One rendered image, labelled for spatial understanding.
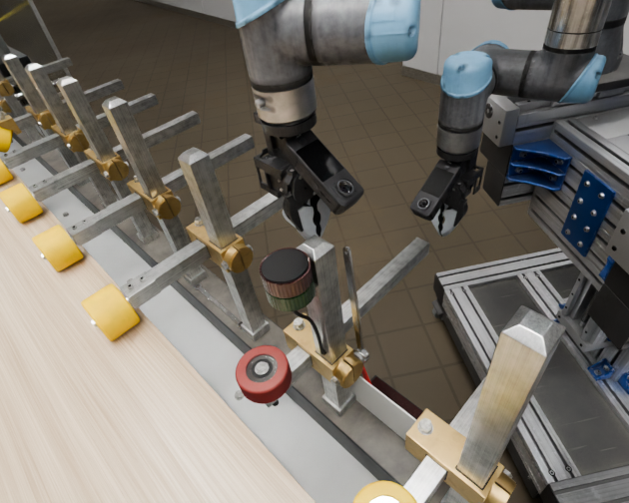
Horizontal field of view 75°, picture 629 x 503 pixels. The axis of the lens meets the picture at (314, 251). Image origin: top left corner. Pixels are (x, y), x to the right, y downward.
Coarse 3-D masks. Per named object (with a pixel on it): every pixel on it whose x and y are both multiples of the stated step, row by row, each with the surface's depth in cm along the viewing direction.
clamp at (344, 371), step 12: (288, 336) 69; (300, 336) 68; (312, 336) 68; (312, 348) 66; (348, 348) 65; (312, 360) 67; (324, 360) 64; (336, 360) 64; (348, 360) 64; (360, 360) 65; (324, 372) 66; (336, 372) 63; (348, 372) 63; (360, 372) 66; (336, 384) 63; (348, 384) 65
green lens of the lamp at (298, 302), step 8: (312, 288) 48; (272, 296) 47; (296, 296) 47; (304, 296) 47; (312, 296) 49; (272, 304) 49; (280, 304) 48; (288, 304) 47; (296, 304) 48; (304, 304) 48
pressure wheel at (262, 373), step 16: (256, 352) 62; (272, 352) 62; (240, 368) 61; (256, 368) 60; (272, 368) 60; (288, 368) 60; (240, 384) 59; (256, 384) 58; (272, 384) 58; (288, 384) 60; (256, 400) 59; (272, 400) 59
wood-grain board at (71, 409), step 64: (0, 256) 88; (0, 320) 75; (64, 320) 73; (0, 384) 64; (64, 384) 63; (128, 384) 62; (192, 384) 60; (0, 448) 57; (64, 448) 56; (128, 448) 55; (192, 448) 54; (256, 448) 53
